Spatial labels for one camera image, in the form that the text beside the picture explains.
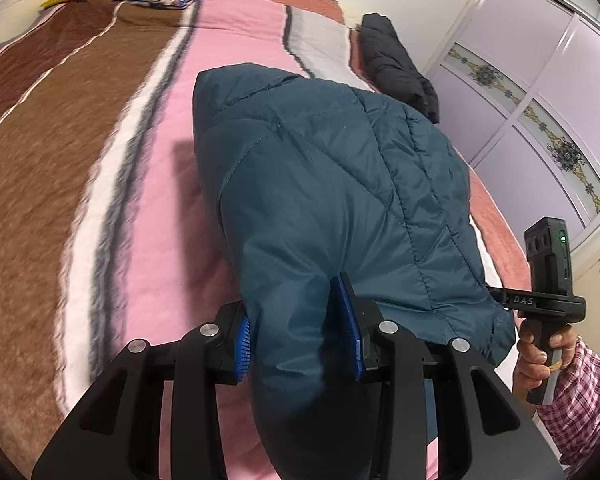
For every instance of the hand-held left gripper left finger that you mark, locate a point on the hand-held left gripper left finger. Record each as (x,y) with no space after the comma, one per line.
(241,350)

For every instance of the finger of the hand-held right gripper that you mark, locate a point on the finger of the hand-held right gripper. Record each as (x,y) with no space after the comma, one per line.
(497,295)

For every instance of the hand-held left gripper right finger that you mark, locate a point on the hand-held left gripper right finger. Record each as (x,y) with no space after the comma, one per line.
(352,330)

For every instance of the teal quilted jacket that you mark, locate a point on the teal quilted jacket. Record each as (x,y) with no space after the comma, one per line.
(330,185)

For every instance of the person's right forearm plaid sleeve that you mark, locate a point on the person's right forearm plaid sleeve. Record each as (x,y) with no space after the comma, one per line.
(585,405)

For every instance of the person's right hand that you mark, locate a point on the person's right hand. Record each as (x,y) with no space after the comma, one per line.
(532,355)

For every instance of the lilac wardrobe with floral trim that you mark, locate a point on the lilac wardrobe with floral trim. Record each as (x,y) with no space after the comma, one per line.
(530,85)

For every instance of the black folded jacket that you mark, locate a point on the black folded jacket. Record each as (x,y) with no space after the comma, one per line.
(392,60)

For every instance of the striped brown pink blanket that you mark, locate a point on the striped brown pink blanket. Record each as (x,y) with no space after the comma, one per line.
(55,160)

